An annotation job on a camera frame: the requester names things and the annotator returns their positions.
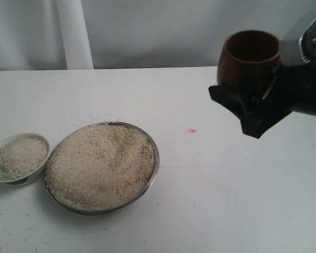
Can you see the brown wooden cup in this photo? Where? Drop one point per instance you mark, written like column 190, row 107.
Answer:
column 247, row 59

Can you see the steel rice basin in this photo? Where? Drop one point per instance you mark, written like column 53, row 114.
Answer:
column 102, row 168

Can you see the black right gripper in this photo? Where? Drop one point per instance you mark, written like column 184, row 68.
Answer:
column 293, row 89

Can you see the cream ceramic bowl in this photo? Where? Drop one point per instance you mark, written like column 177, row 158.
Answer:
column 23, row 158

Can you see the white backdrop curtain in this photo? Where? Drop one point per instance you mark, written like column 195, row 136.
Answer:
column 78, row 35

